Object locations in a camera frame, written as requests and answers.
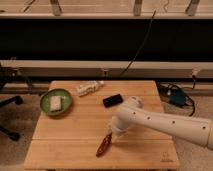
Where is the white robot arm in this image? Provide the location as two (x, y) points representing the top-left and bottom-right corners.
(110, 96), (213, 151)

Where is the red chili pepper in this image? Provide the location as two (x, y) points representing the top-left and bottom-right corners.
(96, 133), (112, 157)

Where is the clear plastic bottle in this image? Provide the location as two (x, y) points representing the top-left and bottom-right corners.
(76, 81), (104, 96)

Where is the black rectangular box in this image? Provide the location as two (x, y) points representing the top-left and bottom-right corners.
(103, 94), (123, 108)

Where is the green round plate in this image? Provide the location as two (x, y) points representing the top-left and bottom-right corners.
(40, 88), (73, 116)

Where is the black hanging cable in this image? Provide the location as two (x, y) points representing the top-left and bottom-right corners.
(119, 9), (157, 77)

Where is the blue power adapter box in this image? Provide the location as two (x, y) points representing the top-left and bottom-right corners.
(170, 89), (186, 107)

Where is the black office chair base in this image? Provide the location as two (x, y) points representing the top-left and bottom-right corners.
(0, 63), (34, 142)

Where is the white sponge block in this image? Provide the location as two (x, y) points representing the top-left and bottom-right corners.
(50, 96), (62, 112)

